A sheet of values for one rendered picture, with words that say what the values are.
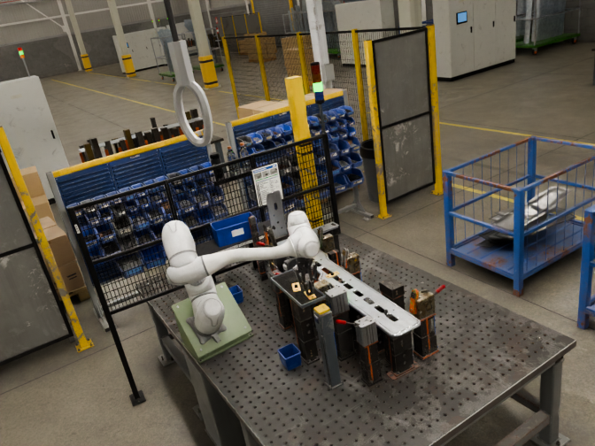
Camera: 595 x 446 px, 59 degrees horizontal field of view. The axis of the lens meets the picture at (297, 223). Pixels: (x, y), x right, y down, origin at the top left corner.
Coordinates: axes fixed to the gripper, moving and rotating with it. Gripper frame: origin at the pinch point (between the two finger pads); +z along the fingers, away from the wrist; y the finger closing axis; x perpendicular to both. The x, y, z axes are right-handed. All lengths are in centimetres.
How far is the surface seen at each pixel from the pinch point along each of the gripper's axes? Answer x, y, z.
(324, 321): -18.0, -0.5, 9.5
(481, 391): -56, 59, 50
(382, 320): -18.5, 29.2, 20.0
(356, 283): 21.4, 34.5, 20.0
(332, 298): -0.6, 11.3, 10.0
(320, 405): -25, -12, 50
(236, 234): 116, -11, 12
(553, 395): -48, 111, 82
